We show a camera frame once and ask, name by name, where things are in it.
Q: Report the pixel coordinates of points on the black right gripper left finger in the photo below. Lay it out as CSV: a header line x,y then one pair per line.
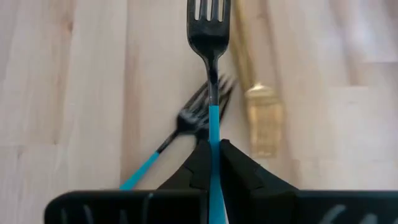
x,y
140,208

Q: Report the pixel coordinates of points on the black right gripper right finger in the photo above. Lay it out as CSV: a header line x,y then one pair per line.
x,y
295,208

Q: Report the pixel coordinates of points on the gold fork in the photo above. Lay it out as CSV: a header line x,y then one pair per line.
x,y
264,118

